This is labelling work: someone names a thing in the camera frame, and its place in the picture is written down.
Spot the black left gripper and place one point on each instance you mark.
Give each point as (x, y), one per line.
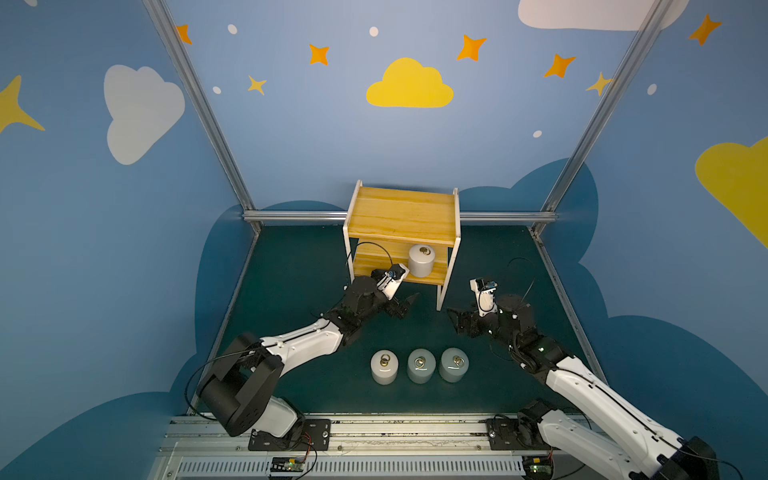
(391, 303)

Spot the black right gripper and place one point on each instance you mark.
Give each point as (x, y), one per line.
(477, 318)

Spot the teal tea canister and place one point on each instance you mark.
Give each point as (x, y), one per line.
(421, 365)
(453, 365)

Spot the white tea canister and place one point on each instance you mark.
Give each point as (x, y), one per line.
(384, 367)
(421, 260)

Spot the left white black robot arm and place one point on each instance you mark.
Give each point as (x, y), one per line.
(239, 386)

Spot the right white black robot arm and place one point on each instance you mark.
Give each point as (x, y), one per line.
(625, 443)

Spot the white metal wooden shelf rack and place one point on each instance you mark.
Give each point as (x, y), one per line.
(383, 224)

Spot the right green circuit board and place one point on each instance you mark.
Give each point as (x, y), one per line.
(537, 467)

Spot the green circuit board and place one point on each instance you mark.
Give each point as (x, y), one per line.
(287, 466)
(537, 467)

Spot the left green circuit board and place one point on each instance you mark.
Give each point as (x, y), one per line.
(287, 466)

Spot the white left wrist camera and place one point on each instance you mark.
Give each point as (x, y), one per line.
(391, 280)

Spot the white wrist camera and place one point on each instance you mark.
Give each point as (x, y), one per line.
(391, 280)
(484, 291)

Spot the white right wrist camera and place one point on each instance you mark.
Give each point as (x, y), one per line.
(484, 291)

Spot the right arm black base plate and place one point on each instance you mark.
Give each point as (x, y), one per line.
(508, 434)

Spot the horizontal aluminium back rail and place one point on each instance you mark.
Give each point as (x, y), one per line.
(341, 216)

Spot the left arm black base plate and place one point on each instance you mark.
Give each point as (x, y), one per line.
(306, 431)

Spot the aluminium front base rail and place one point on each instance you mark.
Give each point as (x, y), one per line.
(358, 446)

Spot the left aluminium corner post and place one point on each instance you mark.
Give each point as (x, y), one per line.
(162, 20)

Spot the aluminium corner post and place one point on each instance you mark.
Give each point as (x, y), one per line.
(642, 43)
(162, 20)

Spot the right aluminium corner post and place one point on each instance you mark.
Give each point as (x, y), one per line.
(642, 43)

